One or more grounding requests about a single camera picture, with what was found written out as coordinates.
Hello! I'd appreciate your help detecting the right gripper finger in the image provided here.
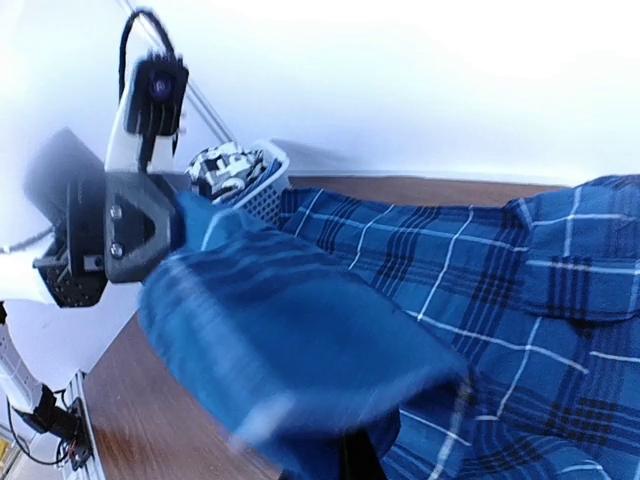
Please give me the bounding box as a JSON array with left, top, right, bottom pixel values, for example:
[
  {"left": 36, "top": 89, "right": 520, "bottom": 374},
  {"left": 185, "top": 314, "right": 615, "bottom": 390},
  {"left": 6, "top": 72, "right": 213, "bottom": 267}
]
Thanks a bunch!
[{"left": 339, "top": 429, "right": 386, "bottom": 480}]

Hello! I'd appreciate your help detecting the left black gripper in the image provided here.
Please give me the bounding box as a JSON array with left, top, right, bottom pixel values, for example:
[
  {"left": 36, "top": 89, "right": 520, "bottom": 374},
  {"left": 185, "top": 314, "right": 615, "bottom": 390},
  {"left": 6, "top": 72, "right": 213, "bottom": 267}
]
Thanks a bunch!
[{"left": 32, "top": 171, "right": 188, "bottom": 308}]

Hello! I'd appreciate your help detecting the blue plaid long sleeve shirt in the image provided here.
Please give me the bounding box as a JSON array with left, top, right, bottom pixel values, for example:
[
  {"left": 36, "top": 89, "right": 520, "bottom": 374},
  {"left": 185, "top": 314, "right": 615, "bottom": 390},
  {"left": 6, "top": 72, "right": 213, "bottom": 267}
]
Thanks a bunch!
[{"left": 138, "top": 175, "right": 639, "bottom": 479}]

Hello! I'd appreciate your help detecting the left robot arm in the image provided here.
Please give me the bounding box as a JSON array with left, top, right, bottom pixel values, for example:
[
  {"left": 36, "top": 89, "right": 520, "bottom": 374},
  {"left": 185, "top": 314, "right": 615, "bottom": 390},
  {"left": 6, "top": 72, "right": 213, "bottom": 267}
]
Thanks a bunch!
[{"left": 1, "top": 128, "right": 178, "bottom": 308}]

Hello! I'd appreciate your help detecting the black white checked shirt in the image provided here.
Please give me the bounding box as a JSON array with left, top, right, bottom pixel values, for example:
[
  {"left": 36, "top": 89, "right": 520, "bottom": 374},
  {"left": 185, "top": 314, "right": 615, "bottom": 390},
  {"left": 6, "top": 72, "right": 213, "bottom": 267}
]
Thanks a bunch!
[{"left": 185, "top": 142, "right": 266, "bottom": 203}]

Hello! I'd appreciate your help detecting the grey plastic laundry basket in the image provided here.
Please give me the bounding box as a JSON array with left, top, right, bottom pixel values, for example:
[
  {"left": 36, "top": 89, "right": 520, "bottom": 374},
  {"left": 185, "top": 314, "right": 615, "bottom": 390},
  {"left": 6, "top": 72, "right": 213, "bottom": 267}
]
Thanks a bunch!
[{"left": 222, "top": 140, "right": 290, "bottom": 227}]

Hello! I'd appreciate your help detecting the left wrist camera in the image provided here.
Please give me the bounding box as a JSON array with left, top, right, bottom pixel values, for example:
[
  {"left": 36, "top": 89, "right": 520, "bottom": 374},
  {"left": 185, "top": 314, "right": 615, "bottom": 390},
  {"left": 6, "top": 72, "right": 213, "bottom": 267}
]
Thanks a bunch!
[{"left": 103, "top": 52, "right": 190, "bottom": 174}]

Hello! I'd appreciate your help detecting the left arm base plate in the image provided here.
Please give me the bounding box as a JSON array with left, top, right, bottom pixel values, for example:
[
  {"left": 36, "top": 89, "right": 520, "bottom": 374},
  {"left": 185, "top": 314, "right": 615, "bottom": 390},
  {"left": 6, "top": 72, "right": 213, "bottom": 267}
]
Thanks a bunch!
[{"left": 62, "top": 397, "right": 93, "bottom": 471}]

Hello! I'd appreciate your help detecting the front aluminium rail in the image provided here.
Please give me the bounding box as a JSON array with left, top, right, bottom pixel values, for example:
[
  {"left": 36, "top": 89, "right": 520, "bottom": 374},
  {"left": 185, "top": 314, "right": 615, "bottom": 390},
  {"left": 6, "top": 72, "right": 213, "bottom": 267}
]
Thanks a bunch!
[{"left": 60, "top": 370, "right": 106, "bottom": 480}]

